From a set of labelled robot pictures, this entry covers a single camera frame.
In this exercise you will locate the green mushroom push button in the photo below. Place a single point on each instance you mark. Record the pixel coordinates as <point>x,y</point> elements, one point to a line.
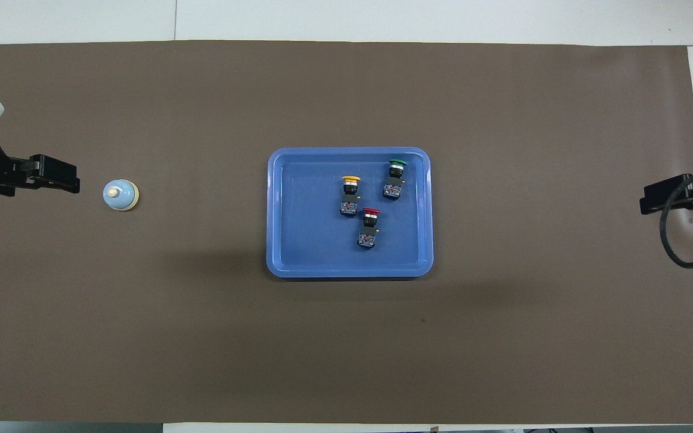
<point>392,191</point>

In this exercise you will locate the red mushroom push button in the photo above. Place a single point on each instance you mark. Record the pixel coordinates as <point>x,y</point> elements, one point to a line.
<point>367,239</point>

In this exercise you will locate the yellow mushroom push button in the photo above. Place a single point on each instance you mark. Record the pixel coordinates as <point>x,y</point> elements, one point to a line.
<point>349,207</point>

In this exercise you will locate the light blue service bell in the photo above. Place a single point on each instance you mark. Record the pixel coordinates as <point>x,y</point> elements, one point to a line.
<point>119,195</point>

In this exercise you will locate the blue plastic tray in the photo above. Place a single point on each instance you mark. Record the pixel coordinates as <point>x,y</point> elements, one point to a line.
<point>316,240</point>

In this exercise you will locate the brown table mat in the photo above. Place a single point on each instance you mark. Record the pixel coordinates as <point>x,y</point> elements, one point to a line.
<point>202,331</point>

